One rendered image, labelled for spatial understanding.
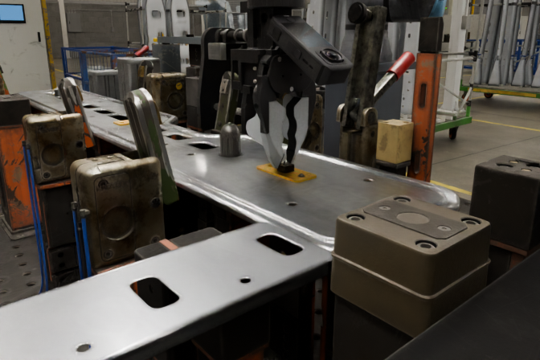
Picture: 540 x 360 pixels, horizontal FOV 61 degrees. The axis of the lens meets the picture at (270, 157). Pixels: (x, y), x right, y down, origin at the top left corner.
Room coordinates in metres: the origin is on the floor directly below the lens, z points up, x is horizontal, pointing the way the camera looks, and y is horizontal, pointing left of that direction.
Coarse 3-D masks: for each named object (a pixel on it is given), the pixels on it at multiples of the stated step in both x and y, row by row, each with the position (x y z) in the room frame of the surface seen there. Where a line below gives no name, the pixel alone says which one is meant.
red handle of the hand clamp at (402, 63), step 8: (400, 56) 0.75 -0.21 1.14; (408, 56) 0.74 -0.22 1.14; (400, 64) 0.73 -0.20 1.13; (408, 64) 0.73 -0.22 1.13; (392, 72) 0.72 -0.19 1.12; (400, 72) 0.72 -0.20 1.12; (384, 80) 0.71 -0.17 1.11; (392, 80) 0.71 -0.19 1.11; (376, 88) 0.70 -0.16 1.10; (384, 88) 0.70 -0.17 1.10; (376, 96) 0.69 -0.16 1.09; (352, 112) 0.67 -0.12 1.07; (352, 120) 0.68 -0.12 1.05
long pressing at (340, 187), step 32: (32, 96) 1.32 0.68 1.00; (96, 96) 1.32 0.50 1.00; (96, 128) 0.89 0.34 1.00; (128, 128) 0.88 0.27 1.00; (192, 160) 0.65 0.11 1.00; (224, 160) 0.65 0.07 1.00; (256, 160) 0.65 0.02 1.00; (320, 160) 0.65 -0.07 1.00; (192, 192) 0.54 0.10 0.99; (224, 192) 0.51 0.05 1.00; (256, 192) 0.51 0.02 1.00; (288, 192) 0.51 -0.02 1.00; (320, 192) 0.51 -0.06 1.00; (352, 192) 0.51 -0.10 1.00; (384, 192) 0.51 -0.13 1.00; (416, 192) 0.51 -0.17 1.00; (448, 192) 0.50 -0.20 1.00; (288, 224) 0.42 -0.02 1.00; (320, 224) 0.42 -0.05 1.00
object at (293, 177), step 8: (256, 168) 0.60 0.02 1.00; (264, 168) 0.60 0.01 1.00; (272, 168) 0.60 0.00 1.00; (280, 168) 0.58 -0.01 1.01; (288, 168) 0.58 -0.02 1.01; (296, 168) 0.60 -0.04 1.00; (280, 176) 0.56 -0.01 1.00; (288, 176) 0.56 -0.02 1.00; (296, 176) 0.56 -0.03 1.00; (312, 176) 0.56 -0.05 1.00
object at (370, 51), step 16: (352, 16) 0.67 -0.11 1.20; (368, 16) 0.67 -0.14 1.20; (384, 16) 0.68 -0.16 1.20; (368, 32) 0.69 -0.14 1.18; (368, 48) 0.67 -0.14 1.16; (368, 64) 0.66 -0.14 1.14; (352, 80) 0.68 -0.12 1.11; (368, 80) 0.66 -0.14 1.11; (352, 96) 0.68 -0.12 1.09; (368, 96) 0.66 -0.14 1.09
